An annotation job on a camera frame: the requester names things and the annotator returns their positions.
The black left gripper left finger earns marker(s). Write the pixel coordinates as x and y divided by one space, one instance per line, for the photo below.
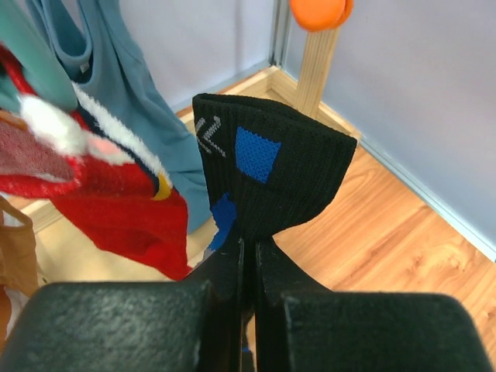
190 325

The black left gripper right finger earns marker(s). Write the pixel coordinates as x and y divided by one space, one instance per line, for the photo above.
303 326

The black sock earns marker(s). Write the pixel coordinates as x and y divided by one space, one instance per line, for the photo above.
267 166

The red santa sock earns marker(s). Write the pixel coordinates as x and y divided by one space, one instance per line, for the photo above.
96 173

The orange clip front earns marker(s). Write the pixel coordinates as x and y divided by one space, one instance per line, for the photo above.
319 15

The brown cream hanging sock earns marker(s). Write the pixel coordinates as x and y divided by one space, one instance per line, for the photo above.
19 277

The teal blue hanging sock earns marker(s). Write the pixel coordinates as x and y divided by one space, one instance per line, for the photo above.
102 58

